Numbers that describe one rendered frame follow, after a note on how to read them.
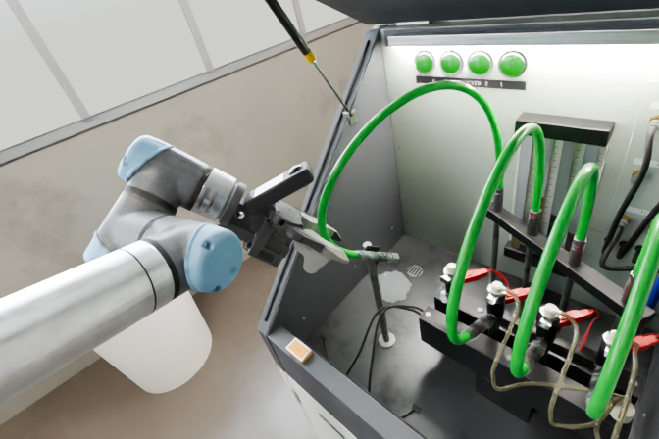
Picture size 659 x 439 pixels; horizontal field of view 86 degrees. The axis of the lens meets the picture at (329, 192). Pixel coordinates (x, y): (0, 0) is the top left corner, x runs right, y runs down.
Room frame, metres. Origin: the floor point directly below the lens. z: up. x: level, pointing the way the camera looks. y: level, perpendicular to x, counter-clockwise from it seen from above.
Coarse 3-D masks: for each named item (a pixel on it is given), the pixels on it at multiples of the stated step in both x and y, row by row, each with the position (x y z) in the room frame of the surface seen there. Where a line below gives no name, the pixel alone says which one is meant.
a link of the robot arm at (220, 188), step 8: (216, 176) 0.47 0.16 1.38; (224, 176) 0.48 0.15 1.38; (208, 184) 0.46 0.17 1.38; (216, 184) 0.46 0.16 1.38; (224, 184) 0.46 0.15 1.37; (232, 184) 0.47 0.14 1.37; (200, 192) 0.45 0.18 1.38; (208, 192) 0.45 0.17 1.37; (216, 192) 0.45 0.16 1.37; (224, 192) 0.45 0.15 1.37; (232, 192) 0.46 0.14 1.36; (200, 200) 0.45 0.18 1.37; (208, 200) 0.44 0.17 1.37; (216, 200) 0.45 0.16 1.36; (224, 200) 0.45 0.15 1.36; (192, 208) 0.45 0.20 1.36; (200, 208) 0.45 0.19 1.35; (208, 208) 0.45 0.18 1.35; (216, 208) 0.44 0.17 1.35; (224, 208) 0.45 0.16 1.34; (208, 216) 0.45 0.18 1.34; (216, 216) 0.44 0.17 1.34
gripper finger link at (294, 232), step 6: (282, 222) 0.44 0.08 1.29; (282, 228) 0.43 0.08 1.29; (288, 228) 0.43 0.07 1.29; (294, 228) 0.43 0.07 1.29; (300, 228) 0.44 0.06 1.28; (288, 234) 0.42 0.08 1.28; (294, 234) 0.42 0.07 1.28; (300, 234) 0.42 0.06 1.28; (306, 234) 0.42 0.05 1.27; (294, 240) 0.42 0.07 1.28; (300, 240) 0.42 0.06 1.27; (306, 240) 0.41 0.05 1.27; (312, 240) 0.41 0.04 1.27; (312, 246) 0.42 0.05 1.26; (318, 246) 0.41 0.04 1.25; (324, 246) 0.41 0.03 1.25
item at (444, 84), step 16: (448, 80) 0.52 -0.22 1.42; (400, 96) 0.51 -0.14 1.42; (416, 96) 0.50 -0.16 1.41; (480, 96) 0.53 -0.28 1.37; (384, 112) 0.49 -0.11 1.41; (368, 128) 0.48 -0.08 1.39; (496, 128) 0.54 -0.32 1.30; (352, 144) 0.48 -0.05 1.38; (496, 144) 0.55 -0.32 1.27; (496, 160) 0.55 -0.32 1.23; (336, 176) 0.46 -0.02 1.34; (496, 192) 0.55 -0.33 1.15; (320, 208) 0.46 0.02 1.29; (320, 224) 0.45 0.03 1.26; (352, 256) 0.46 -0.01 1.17
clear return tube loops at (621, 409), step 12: (516, 300) 0.34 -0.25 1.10; (516, 312) 0.32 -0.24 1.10; (564, 312) 0.30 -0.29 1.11; (576, 324) 0.28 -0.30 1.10; (504, 336) 0.30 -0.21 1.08; (576, 336) 0.26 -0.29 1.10; (636, 348) 0.22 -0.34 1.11; (636, 360) 0.21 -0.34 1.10; (492, 372) 0.27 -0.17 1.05; (564, 372) 0.23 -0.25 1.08; (636, 372) 0.20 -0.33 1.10; (492, 384) 0.26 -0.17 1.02; (516, 384) 0.26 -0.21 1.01; (528, 384) 0.26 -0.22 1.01; (540, 384) 0.25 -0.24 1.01; (552, 384) 0.25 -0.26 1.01; (564, 384) 0.24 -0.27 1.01; (552, 396) 0.21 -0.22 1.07; (612, 396) 0.21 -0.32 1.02; (624, 396) 0.21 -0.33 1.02; (552, 408) 0.20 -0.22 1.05; (612, 408) 0.20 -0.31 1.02; (624, 408) 0.17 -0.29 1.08; (552, 420) 0.20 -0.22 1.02; (600, 420) 0.19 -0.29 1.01; (624, 420) 0.19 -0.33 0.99
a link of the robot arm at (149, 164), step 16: (144, 144) 0.48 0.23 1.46; (160, 144) 0.49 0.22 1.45; (128, 160) 0.46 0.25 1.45; (144, 160) 0.46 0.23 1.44; (160, 160) 0.47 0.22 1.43; (176, 160) 0.47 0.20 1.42; (192, 160) 0.49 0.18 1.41; (128, 176) 0.46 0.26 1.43; (144, 176) 0.45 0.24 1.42; (160, 176) 0.45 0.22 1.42; (176, 176) 0.46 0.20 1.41; (192, 176) 0.46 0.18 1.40; (208, 176) 0.52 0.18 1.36; (160, 192) 0.44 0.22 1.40; (176, 192) 0.45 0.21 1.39; (192, 192) 0.45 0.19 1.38; (176, 208) 0.44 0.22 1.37
